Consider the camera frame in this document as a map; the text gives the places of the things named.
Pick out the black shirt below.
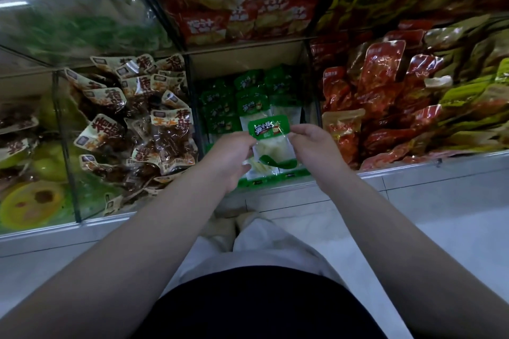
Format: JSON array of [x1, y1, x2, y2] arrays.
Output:
[[131, 265, 391, 339]]

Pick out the pile of jelly cups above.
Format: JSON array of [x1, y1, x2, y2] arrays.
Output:
[[0, 96, 79, 234]]

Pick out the long green vegetable packets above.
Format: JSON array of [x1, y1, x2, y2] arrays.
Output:
[[0, 0, 174, 61]]

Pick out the red packets pile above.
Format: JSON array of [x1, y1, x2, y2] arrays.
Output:
[[147, 0, 343, 48]]

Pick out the person's left forearm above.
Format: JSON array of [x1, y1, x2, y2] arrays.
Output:
[[0, 168, 240, 339]]

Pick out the person's right hand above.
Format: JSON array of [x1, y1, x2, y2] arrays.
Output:
[[288, 123, 353, 190]]

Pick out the pile of green bamboo packets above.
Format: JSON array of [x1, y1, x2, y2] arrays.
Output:
[[199, 65, 315, 190]]

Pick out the person's left hand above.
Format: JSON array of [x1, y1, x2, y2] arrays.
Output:
[[200, 131, 257, 193]]

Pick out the pile of brown snack packets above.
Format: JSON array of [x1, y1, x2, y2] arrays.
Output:
[[64, 52, 200, 217]]

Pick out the pile of glossy red snacks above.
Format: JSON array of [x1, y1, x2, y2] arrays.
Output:
[[320, 13, 509, 172]]

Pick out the green packet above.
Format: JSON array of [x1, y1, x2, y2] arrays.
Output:
[[248, 114, 300, 174]]

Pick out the light grey shorts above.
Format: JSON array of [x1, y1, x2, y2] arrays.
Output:
[[163, 214, 351, 300]]

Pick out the person's right forearm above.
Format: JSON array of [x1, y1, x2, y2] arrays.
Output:
[[318, 164, 509, 339]]

